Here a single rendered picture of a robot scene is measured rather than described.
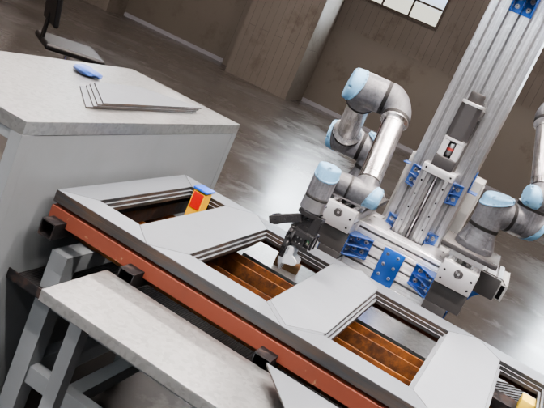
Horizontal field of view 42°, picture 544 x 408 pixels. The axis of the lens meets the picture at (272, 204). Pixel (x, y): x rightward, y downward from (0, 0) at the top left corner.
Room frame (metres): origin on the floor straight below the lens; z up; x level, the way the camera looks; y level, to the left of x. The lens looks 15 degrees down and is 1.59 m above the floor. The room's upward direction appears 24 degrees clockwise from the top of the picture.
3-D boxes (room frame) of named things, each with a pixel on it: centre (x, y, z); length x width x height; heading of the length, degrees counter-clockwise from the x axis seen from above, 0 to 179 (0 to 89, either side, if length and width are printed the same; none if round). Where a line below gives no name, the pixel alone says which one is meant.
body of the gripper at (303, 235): (2.09, -0.12, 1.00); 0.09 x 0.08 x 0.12; 71
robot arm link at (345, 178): (2.19, -0.14, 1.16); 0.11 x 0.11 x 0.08; 86
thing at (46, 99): (2.49, 0.75, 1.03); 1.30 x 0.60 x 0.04; 162
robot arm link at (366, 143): (2.81, -0.29, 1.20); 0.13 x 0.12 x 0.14; 86
